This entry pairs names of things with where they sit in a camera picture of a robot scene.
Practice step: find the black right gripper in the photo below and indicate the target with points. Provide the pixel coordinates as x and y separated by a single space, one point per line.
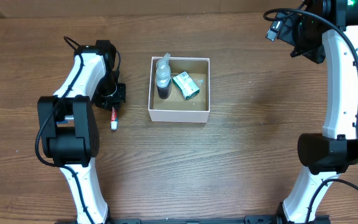
292 27

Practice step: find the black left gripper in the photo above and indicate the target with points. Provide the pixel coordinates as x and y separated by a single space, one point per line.
110 102

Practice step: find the Colgate toothpaste tube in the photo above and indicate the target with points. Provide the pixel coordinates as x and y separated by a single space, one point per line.
114 122

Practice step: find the clear soap pump bottle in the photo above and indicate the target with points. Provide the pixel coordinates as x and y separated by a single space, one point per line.
163 77

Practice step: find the white cardboard box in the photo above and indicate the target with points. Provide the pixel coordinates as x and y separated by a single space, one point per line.
175 108

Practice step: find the green white soap packet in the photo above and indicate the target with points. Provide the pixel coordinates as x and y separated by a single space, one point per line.
186 85

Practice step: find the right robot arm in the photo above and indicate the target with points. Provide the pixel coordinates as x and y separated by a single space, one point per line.
324 32

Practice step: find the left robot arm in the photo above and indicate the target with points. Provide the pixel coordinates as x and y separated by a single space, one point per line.
68 137

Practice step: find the blue disposable razor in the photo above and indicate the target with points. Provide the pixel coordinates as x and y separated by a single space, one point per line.
61 122

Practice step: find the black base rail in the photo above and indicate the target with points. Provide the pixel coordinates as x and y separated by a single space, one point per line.
249 219

